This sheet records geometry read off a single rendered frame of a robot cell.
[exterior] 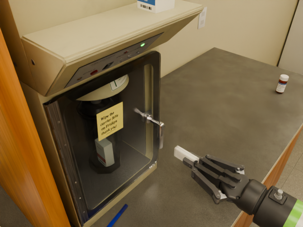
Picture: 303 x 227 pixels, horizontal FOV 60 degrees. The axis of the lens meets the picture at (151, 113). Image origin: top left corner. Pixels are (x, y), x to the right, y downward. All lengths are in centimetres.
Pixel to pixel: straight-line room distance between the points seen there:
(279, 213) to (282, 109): 79
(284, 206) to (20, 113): 51
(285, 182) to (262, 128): 119
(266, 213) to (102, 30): 47
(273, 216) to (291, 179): 177
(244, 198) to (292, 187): 170
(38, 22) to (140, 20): 16
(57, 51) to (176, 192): 64
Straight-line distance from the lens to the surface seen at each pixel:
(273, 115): 128
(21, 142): 40
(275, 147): 112
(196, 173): 66
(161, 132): 71
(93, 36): 41
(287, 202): 62
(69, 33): 43
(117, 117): 62
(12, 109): 37
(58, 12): 47
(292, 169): 245
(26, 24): 45
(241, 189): 65
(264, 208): 61
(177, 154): 71
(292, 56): 360
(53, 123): 52
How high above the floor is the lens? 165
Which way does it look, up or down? 38 degrees down
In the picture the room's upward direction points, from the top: straight up
